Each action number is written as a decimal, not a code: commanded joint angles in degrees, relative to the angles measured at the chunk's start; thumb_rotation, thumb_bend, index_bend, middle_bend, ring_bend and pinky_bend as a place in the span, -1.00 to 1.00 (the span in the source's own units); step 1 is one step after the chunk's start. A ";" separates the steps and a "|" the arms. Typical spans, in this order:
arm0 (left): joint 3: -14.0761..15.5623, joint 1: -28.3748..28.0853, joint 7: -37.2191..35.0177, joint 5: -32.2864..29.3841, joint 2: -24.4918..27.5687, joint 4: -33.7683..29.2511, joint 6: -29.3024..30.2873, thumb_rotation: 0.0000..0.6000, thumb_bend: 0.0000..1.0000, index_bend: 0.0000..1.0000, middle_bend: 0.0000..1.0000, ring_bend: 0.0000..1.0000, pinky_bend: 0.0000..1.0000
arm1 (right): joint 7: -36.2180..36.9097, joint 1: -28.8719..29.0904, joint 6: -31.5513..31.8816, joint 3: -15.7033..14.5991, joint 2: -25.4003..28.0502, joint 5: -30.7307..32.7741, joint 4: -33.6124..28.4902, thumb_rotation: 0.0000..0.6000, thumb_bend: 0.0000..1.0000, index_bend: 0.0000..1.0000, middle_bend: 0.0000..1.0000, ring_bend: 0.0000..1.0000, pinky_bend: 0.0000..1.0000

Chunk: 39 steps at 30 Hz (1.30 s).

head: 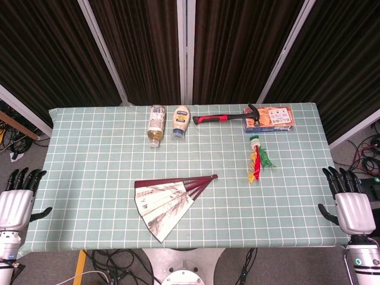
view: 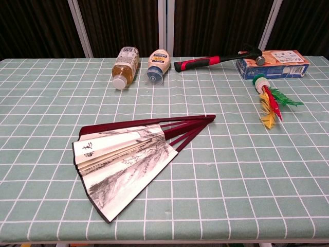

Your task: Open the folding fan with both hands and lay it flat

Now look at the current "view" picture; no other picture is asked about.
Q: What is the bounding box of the mayonnaise squeeze bottle, blue cap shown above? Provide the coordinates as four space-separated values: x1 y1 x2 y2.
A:
145 49 171 86

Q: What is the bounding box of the upright white frame post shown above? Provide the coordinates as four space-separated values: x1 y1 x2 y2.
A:
167 0 176 57
158 0 168 54

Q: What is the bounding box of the paper folding fan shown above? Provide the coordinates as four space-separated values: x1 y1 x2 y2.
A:
71 114 216 224

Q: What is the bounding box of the slanted white frame post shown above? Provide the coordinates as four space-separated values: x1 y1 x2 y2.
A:
258 0 283 51
67 0 94 59

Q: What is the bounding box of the feather shuttlecock, red yellow green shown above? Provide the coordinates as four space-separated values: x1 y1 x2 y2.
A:
252 73 304 130

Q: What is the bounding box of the hammer with red-black handle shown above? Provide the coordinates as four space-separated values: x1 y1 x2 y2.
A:
174 43 266 73

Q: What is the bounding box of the clear bottle of amber tea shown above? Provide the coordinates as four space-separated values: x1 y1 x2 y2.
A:
112 46 140 90

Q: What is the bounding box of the green checked tablecloth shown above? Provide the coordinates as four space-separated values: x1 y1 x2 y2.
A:
0 57 329 244

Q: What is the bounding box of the blue and orange carton box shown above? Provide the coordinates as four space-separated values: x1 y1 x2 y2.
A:
236 49 310 80

